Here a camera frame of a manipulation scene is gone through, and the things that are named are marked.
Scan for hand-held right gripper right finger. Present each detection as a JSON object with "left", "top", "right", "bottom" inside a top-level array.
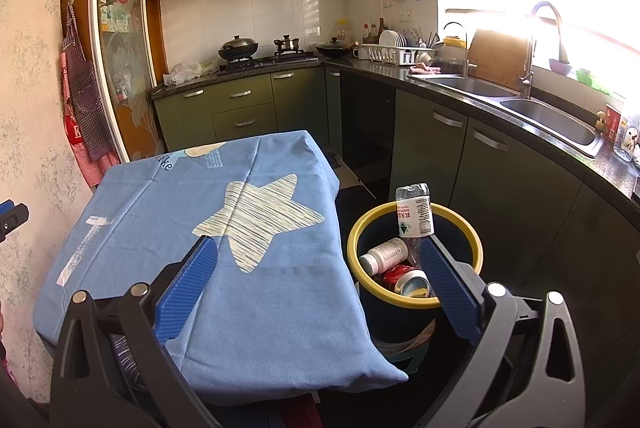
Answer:
[{"left": 417, "top": 235, "right": 586, "bottom": 428}]

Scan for black gas stove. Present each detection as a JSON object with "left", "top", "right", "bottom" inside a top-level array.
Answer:
[{"left": 217, "top": 50, "right": 321, "bottom": 70}]

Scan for green plastic item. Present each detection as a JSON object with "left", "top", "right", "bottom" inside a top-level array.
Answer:
[{"left": 575, "top": 68, "right": 614, "bottom": 95}]

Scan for white tape strip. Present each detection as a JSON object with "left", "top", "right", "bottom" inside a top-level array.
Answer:
[{"left": 56, "top": 216, "right": 115, "bottom": 288}]

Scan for yellow-rimmed dark waste bin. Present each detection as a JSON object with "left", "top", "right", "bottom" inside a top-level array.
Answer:
[{"left": 346, "top": 200, "right": 485, "bottom": 352}]

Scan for steel double sink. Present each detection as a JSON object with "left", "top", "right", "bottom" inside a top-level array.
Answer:
[{"left": 407, "top": 74, "right": 607, "bottom": 159}]

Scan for black wok with lid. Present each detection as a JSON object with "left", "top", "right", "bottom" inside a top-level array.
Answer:
[{"left": 218, "top": 35, "right": 261, "bottom": 62}]

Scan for stack of white plates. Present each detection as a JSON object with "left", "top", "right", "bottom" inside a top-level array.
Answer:
[{"left": 378, "top": 28, "right": 409, "bottom": 48}]

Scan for dark striped cloth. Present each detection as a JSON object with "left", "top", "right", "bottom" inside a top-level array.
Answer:
[{"left": 111, "top": 335, "right": 149, "bottom": 389}]

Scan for short steel faucet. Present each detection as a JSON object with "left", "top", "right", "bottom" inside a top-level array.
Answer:
[{"left": 442, "top": 22, "right": 479, "bottom": 79}]

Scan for small dark pot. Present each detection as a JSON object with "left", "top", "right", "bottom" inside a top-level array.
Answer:
[{"left": 273, "top": 35, "right": 301, "bottom": 55}]

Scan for shallow black lidded wok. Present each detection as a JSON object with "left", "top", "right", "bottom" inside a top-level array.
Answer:
[{"left": 315, "top": 37, "right": 360, "bottom": 59}]

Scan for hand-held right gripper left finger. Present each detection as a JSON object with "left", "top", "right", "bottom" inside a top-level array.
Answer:
[{"left": 49, "top": 235, "right": 221, "bottom": 428}]

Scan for clear figurine jar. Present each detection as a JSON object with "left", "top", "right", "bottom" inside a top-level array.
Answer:
[{"left": 614, "top": 113, "right": 640, "bottom": 162}]

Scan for red carton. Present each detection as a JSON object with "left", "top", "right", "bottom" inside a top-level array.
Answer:
[{"left": 602, "top": 104, "right": 624, "bottom": 142}]

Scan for wooden cutting board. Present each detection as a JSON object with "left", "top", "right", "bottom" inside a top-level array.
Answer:
[{"left": 467, "top": 29, "right": 532, "bottom": 92}]

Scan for red soda can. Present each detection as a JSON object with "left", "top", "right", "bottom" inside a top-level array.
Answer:
[{"left": 381, "top": 264, "right": 432, "bottom": 298}]

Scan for patterned glass sliding door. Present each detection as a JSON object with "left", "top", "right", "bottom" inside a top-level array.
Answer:
[{"left": 90, "top": 0, "right": 166, "bottom": 162}]

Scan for blue star-print tablecloth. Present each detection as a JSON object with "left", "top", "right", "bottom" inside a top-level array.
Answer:
[{"left": 32, "top": 129, "right": 410, "bottom": 409}]

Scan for white dish rack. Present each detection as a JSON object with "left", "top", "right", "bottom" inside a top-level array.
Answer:
[{"left": 361, "top": 43, "right": 439, "bottom": 67}]

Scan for clear labelled water bottle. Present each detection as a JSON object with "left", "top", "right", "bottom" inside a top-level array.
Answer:
[{"left": 395, "top": 182, "right": 435, "bottom": 240}]

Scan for dark condiment bottles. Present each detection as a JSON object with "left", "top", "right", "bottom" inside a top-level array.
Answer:
[{"left": 362, "top": 18, "right": 394, "bottom": 44}]

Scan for red checked apron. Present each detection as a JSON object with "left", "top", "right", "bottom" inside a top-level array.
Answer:
[{"left": 60, "top": 0, "right": 121, "bottom": 188}]

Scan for white plastic bag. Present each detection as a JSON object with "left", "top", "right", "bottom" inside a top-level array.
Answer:
[{"left": 164, "top": 60, "right": 221, "bottom": 87}]

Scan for tall steel faucet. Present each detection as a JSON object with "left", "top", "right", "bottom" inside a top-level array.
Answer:
[{"left": 520, "top": 0, "right": 571, "bottom": 100}]

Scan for white pill bottle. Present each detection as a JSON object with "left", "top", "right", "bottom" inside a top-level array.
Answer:
[{"left": 359, "top": 237, "right": 410, "bottom": 276}]

